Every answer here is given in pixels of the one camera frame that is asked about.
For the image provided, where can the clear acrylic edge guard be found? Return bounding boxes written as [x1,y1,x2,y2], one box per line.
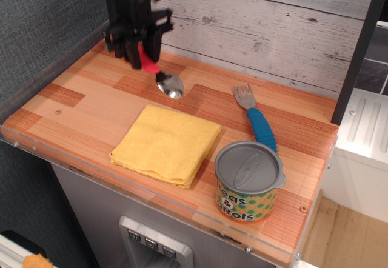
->
[1,119,338,267]

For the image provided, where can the white toy sink drainboard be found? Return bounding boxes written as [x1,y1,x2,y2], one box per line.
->
[335,89,387,164]

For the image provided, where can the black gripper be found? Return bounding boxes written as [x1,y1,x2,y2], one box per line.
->
[111,0,173,69]

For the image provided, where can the dark grey right post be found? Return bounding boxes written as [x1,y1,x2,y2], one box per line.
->
[331,0,385,125]

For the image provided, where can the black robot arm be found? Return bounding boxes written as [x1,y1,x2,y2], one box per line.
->
[104,0,173,69]

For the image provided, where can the blue handled metal fork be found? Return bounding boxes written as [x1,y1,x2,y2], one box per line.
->
[233,84,277,153]

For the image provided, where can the yellow folded cloth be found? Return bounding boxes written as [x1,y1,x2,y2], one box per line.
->
[110,104,221,189]

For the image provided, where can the red handled metal spoon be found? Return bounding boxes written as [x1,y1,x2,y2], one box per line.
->
[138,44,184,99]

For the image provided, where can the peas and carrots toy can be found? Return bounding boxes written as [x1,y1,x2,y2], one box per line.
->
[215,141,286,223]

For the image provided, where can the silver dispenser panel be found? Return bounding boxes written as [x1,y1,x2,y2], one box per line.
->
[119,216,194,267]

